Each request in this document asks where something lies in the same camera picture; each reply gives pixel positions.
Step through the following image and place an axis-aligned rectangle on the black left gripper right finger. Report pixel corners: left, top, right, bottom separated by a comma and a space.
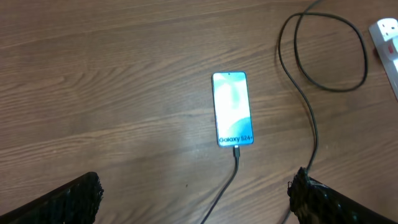
287, 167, 395, 224

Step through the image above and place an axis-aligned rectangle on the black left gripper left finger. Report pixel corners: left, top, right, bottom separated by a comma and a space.
1, 172, 104, 224

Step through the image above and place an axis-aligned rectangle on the black USB charging cable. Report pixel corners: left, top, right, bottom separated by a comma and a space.
200, 0, 369, 224

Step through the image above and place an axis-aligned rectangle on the black Samsung Galaxy smartphone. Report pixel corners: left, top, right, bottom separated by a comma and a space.
211, 72, 254, 147

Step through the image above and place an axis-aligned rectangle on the white power strip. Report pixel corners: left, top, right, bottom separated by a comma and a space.
369, 18, 397, 98

